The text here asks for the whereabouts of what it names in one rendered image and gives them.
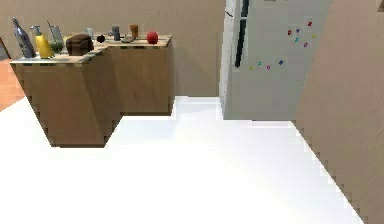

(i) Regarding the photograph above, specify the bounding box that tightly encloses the grey fridge with magnets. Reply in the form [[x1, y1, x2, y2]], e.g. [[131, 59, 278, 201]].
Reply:
[[218, 0, 333, 121]]

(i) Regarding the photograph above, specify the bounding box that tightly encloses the grey glass bottle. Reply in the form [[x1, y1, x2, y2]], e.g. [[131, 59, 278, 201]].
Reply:
[[11, 16, 37, 60]]

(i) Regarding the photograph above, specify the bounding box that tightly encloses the black fridge handle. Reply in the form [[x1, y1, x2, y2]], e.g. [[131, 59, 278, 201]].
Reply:
[[234, 0, 250, 69]]

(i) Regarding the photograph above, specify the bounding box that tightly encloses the yellow soap dispenser bottle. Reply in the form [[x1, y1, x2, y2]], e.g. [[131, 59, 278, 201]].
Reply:
[[30, 25, 55, 60]]

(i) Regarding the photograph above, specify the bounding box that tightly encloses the red apple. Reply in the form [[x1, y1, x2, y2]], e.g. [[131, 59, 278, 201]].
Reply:
[[146, 31, 159, 45]]

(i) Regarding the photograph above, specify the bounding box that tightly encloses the brown bread loaf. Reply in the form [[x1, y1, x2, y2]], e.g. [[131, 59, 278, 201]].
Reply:
[[65, 33, 95, 57]]

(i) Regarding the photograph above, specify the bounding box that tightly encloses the brown wooden kitchen counter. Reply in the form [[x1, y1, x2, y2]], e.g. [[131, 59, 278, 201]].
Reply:
[[9, 34, 175, 148]]

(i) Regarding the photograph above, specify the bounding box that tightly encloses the grey mug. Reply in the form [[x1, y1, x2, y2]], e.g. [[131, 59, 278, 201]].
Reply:
[[108, 25, 121, 42]]

